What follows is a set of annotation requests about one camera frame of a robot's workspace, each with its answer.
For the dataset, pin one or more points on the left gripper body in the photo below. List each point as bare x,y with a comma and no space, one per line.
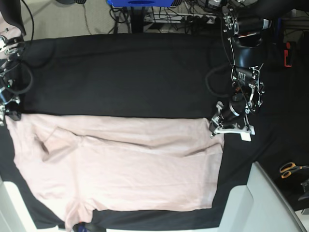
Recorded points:
233,110

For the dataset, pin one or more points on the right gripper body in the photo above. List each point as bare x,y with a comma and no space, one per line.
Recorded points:
7,98

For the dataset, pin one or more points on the pink T-shirt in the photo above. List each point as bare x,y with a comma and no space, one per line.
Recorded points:
77,164

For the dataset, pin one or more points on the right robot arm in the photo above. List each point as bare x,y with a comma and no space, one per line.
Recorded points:
12,50

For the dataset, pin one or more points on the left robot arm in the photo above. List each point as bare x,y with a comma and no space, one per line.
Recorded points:
244,27

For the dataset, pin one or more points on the red black clamp right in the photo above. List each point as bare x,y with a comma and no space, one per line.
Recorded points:
288,55

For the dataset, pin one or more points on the red black clamp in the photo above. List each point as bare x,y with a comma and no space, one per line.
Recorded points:
87,227
288,55

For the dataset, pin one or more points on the black table cloth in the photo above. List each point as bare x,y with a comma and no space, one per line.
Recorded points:
163,76

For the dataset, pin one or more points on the dark metal tool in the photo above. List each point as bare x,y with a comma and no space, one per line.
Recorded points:
305,187

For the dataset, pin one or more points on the white power strip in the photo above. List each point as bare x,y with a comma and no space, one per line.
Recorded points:
162,17

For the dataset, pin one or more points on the red black clamp bottom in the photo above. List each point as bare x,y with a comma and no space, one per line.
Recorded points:
87,227

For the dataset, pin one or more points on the black stand column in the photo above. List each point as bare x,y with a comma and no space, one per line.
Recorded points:
137,15

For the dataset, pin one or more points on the blue box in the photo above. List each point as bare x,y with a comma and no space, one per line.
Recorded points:
140,3

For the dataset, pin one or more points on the orange handled scissors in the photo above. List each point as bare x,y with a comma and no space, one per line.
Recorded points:
289,168

